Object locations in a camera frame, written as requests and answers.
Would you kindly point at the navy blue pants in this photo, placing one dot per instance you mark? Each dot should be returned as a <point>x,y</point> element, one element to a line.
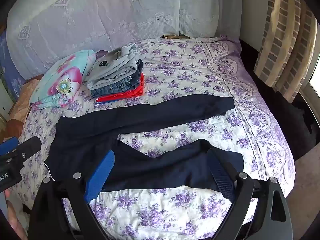
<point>87,135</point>

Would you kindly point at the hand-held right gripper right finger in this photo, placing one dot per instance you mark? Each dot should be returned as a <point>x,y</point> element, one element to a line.
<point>222,177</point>

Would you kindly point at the white lace cover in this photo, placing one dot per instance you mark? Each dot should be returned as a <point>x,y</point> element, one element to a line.
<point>100,12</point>

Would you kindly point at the folded grey garment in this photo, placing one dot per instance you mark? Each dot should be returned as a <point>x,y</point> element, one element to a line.
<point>112,70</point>

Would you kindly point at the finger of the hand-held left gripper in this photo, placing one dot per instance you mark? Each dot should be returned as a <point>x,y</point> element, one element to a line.
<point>8,146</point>
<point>28,146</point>

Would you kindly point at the person's left hand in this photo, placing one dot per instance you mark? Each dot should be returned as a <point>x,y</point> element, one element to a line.
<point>16,220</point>

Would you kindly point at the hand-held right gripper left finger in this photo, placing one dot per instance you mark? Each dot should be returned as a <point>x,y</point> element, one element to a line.
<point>100,175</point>

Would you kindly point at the purple floral bedspread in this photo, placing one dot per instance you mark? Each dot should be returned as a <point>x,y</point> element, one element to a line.
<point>187,80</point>

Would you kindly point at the blue patterned cloth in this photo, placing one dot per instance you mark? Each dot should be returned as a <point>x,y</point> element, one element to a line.
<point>10,75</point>

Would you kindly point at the beige checked curtain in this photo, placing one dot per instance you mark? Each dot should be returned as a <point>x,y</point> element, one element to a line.
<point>282,42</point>

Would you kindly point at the folded red garment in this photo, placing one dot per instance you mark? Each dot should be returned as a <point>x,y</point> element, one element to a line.
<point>132,93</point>

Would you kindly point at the brown cloth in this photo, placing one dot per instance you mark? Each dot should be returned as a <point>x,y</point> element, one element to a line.
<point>20,105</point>

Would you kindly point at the folded blue jeans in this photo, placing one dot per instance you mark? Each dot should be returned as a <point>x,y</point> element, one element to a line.
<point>110,91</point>

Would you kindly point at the folded floral blanket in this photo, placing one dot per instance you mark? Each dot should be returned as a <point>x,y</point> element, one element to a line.
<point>62,80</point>

